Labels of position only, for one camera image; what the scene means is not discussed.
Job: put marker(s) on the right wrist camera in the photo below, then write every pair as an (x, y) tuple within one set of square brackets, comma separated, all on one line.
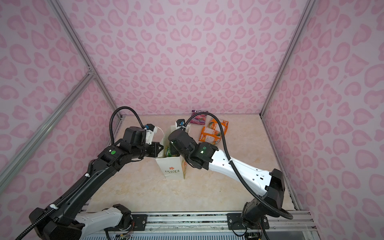
[(181, 124)]

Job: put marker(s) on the purple candy bag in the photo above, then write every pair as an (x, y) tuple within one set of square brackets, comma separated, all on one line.
[(198, 119)]

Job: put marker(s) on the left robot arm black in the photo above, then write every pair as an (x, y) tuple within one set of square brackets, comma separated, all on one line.
[(58, 222)]

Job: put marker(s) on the aluminium corner frame post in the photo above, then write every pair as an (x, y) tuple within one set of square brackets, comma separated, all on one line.
[(64, 20), (296, 36)]

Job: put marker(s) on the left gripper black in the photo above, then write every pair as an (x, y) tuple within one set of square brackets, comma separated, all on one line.
[(155, 149)]

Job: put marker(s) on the aluminium diagonal frame bar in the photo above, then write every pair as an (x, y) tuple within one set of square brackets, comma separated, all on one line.
[(19, 160)]

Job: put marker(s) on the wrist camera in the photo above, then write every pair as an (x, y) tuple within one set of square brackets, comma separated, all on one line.
[(151, 130), (181, 124)]

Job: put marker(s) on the orange candy bag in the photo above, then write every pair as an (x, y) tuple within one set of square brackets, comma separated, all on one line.
[(218, 125), (210, 136)]

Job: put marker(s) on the aluminium corner frame post left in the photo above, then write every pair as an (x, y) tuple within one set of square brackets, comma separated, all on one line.
[(64, 20)]

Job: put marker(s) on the white paper bag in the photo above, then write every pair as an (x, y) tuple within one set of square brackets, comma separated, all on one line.
[(173, 166)]

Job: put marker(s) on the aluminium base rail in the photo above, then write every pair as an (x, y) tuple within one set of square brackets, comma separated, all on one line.
[(194, 226)]

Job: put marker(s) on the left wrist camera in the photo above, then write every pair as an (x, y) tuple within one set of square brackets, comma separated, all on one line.
[(151, 130)]

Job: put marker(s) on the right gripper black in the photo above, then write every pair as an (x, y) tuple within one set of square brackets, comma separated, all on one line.
[(173, 147)]

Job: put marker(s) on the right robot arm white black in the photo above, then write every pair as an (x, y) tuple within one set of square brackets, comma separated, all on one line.
[(267, 188)]

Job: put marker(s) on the aluminium corner frame post right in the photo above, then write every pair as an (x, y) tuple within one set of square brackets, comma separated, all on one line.
[(296, 36)]

